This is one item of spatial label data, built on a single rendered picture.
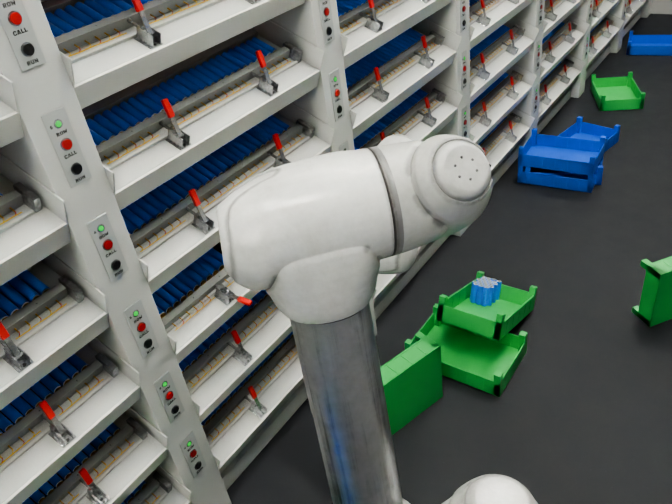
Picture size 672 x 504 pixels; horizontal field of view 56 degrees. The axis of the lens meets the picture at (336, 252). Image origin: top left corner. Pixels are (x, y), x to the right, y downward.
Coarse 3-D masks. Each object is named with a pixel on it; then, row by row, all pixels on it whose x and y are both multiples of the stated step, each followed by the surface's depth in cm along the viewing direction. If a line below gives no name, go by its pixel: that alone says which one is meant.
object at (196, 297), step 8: (224, 272) 143; (208, 280) 141; (216, 280) 141; (224, 280) 144; (200, 288) 139; (208, 288) 139; (192, 296) 137; (200, 296) 138; (208, 296) 139; (184, 304) 135; (192, 304) 136; (176, 312) 134; (184, 312) 135; (168, 320) 132; (176, 320) 134; (176, 328) 133
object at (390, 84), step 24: (432, 24) 200; (384, 48) 190; (408, 48) 192; (432, 48) 199; (456, 48) 200; (360, 72) 178; (384, 72) 180; (408, 72) 187; (432, 72) 192; (360, 96) 171; (384, 96) 172; (408, 96) 186; (360, 120) 166
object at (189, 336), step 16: (240, 288) 144; (208, 304) 139; (224, 304) 140; (240, 304) 144; (192, 320) 136; (208, 320) 137; (224, 320) 142; (176, 336) 132; (192, 336) 133; (208, 336) 139; (176, 352) 130
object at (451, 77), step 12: (456, 0) 192; (468, 0) 199; (444, 12) 196; (456, 12) 194; (468, 12) 201; (444, 24) 198; (456, 24) 196; (468, 24) 203; (468, 36) 205; (468, 48) 207; (456, 60) 203; (468, 60) 209; (444, 72) 207; (456, 72) 205; (468, 72) 212; (444, 84) 210; (456, 84) 207; (468, 84) 214; (468, 96) 216; (468, 108) 219; (456, 120) 215; (468, 120) 221; (444, 132) 220; (456, 132) 217; (468, 132) 224
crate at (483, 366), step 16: (432, 320) 200; (432, 336) 199; (448, 336) 198; (464, 336) 197; (480, 336) 196; (512, 336) 188; (448, 352) 192; (464, 352) 191; (480, 352) 190; (496, 352) 190; (512, 352) 189; (448, 368) 182; (464, 368) 186; (480, 368) 185; (496, 368) 184; (512, 368) 180; (480, 384) 178; (496, 384) 174
